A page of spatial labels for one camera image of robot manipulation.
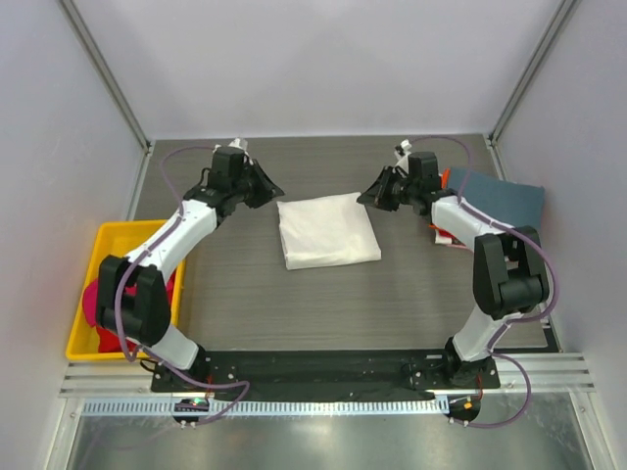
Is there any white and green t-shirt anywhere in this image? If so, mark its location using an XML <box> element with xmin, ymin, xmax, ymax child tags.
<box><xmin>277</xmin><ymin>192</ymin><xmax>381</xmax><ymax>270</ymax></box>

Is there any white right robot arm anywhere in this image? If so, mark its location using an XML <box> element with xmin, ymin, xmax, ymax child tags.
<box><xmin>357</xmin><ymin>153</ymin><xmax>550</xmax><ymax>388</ymax></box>

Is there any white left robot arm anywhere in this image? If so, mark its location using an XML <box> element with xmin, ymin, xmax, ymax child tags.
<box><xmin>95</xmin><ymin>138</ymin><xmax>283</xmax><ymax>392</ymax></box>

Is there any orange folded t-shirt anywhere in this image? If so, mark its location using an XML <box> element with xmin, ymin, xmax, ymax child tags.
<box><xmin>431</xmin><ymin>168</ymin><xmax>454</xmax><ymax>211</ymax></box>

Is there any white printed folded t-shirt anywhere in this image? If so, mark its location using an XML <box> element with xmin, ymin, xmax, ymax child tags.
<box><xmin>434</xmin><ymin>229</ymin><xmax>455</xmax><ymax>245</ymax></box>

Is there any blue-grey folded t-shirt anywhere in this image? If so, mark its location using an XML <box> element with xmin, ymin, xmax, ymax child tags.
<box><xmin>462</xmin><ymin>171</ymin><xmax>545</xmax><ymax>231</ymax></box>

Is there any yellow plastic bin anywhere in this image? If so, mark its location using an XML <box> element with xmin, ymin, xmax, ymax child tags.
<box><xmin>66</xmin><ymin>219</ymin><xmax>164</xmax><ymax>362</ymax></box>

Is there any magenta t-shirt in bin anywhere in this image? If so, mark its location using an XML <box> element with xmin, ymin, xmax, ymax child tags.
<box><xmin>81</xmin><ymin>272</ymin><xmax>176</xmax><ymax>327</ymax></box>

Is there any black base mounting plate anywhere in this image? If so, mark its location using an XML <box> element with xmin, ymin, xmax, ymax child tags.
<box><xmin>152</xmin><ymin>350</ymin><xmax>500</xmax><ymax>400</ymax></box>

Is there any red t-shirt in bin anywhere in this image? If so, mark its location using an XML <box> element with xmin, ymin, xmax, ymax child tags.
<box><xmin>95</xmin><ymin>325</ymin><xmax>122</xmax><ymax>353</ymax></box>

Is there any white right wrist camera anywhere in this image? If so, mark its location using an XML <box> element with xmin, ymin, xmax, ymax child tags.
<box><xmin>394</xmin><ymin>139</ymin><xmax>412</xmax><ymax>171</ymax></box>

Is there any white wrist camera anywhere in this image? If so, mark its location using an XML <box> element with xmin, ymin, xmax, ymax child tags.
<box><xmin>213</xmin><ymin>137</ymin><xmax>252</xmax><ymax>163</ymax></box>
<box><xmin>394</xmin><ymin>139</ymin><xmax>412</xmax><ymax>171</ymax></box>

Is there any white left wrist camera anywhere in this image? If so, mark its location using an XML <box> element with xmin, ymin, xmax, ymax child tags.
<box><xmin>213</xmin><ymin>137</ymin><xmax>252</xmax><ymax>163</ymax></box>

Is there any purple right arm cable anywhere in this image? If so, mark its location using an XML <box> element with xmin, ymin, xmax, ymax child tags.
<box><xmin>409</xmin><ymin>135</ymin><xmax>562</xmax><ymax>430</ymax></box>

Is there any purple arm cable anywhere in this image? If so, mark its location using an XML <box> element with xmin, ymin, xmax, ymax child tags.
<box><xmin>116</xmin><ymin>144</ymin><xmax>251</xmax><ymax>426</ymax></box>
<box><xmin>409</xmin><ymin>135</ymin><xmax>562</xmax><ymax>430</ymax></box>

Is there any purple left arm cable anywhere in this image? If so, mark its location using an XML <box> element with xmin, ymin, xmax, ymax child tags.
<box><xmin>116</xmin><ymin>144</ymin><xmax>251</xmax><ymax>426</ymax></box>

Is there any left aluminium frame post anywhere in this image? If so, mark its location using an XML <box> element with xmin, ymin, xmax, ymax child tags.
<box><xmin>57</xmin><ymin>0</ymin><xmax>153</xmax><ymax>153</ymax></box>

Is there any aluminium frame post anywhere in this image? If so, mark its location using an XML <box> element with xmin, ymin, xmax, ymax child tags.
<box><xmin>487</xmin><ymin>0</ymin><xmax>582</xmax><ymax>146</ymax></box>
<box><xmin>57</xmin><ymin>0</ymin><xmax>153</xmax><ymax>153</ymax></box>

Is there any right aluminium frame post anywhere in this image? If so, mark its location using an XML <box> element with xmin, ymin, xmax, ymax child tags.
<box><xmin>487</xmin><ymin>0</ymin><xmax>582</xmax><ymax>146</ymax></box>

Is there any slotted cable duct rail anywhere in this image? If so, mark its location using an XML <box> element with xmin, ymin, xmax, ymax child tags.
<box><xmin>82</xmin><ymin>396</ymin><xmax>449</xmax><ymax>417</ymax></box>

